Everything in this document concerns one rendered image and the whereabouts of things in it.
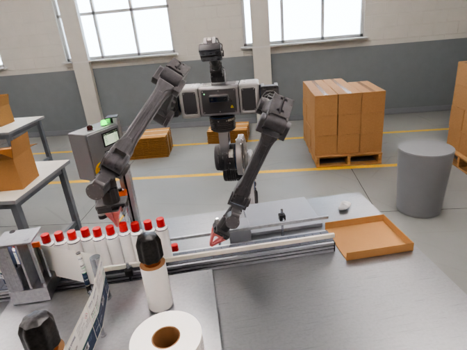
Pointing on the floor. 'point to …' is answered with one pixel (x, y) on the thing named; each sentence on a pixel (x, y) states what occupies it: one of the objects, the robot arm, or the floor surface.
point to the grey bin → (422, 176)
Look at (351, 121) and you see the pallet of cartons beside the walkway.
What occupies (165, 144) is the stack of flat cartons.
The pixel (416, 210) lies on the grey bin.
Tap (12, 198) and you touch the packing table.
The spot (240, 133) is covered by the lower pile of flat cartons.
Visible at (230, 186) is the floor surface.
